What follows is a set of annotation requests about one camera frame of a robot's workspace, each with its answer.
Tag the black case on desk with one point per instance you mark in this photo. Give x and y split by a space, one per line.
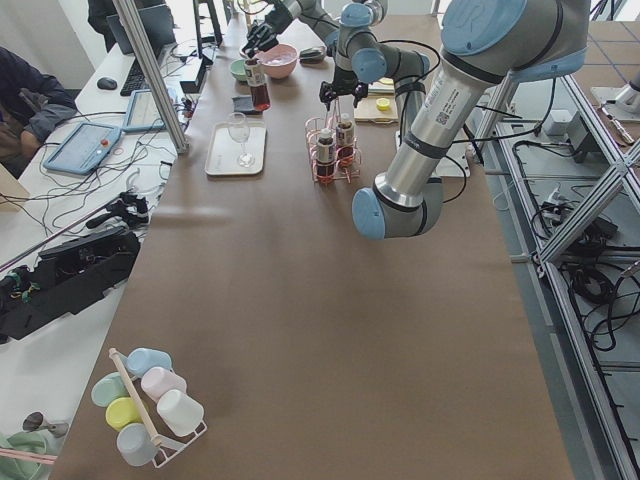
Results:
67 279

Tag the white cup rack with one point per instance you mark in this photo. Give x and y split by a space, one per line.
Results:
169 445

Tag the black keyboard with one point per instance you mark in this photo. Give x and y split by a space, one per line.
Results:
135 80

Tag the cream rectangular tray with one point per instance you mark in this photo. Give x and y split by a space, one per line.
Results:
223 151

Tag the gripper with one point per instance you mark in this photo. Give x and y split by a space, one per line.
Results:
341 80
263 32

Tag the wooden cutting board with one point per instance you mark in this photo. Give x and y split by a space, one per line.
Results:
366 110

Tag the grey blue cup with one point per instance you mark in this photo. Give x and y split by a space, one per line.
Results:
135 445

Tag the white cup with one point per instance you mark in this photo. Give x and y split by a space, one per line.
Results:
181 413

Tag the blue teach pendant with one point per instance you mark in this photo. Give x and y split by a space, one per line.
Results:
84 149
141 113

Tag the copper wire bottle basket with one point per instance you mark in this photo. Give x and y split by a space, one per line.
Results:
312 129

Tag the upright wine glass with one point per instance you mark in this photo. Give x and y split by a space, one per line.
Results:
239 131

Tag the person at desk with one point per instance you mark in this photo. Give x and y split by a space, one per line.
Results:
33 104

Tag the pink bowl of ice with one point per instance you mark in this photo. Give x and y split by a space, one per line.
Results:
278 62

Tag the mint green bowl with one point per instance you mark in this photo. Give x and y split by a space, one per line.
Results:
237 70

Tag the tea bottle in basket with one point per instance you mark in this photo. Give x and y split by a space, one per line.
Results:
344 140
325 156

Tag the half lemon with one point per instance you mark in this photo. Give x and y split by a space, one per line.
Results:
383 104

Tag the pastel yellow cup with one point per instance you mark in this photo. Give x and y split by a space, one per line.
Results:
121 412

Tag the computer mouse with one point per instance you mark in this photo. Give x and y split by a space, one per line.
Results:
106 83

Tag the grey folded cloth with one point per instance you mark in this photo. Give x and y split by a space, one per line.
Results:
244 105

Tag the pastel pink cup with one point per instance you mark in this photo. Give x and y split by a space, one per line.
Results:
158 380

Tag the blue teach pendant near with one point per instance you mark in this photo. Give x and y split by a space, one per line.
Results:
84 149

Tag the pastel blue cup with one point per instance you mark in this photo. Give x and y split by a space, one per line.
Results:
142 359

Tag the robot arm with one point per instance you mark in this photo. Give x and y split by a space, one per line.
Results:
309 12
483 42

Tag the tea bottle carried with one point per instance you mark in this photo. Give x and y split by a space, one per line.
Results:
256 81

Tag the aluminium frame post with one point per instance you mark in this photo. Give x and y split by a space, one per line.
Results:
134 28

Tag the pastel green cup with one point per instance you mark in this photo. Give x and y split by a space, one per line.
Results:
107 389

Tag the blue teach pendant far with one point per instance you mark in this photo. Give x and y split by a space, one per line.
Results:
141 113

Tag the steel ice scoop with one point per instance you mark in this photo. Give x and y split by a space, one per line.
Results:
312 55

